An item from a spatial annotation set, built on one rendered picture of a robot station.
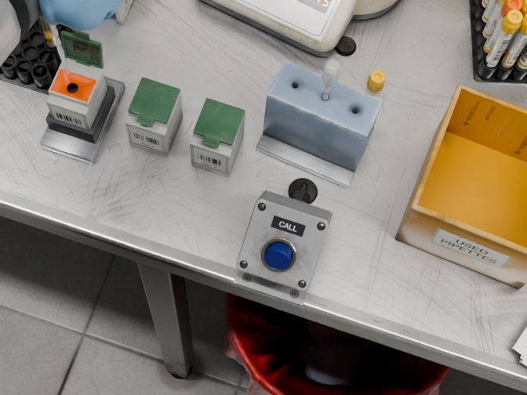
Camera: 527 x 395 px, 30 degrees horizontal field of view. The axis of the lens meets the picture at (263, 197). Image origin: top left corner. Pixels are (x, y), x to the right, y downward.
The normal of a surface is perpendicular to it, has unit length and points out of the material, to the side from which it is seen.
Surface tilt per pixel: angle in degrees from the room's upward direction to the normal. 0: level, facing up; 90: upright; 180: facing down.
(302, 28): 25
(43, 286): 0
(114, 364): 0
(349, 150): 90
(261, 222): 30
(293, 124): 90
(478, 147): 0
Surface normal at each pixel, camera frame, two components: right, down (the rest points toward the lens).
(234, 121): 0.04, -0.34
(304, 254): -0.12, 0.15
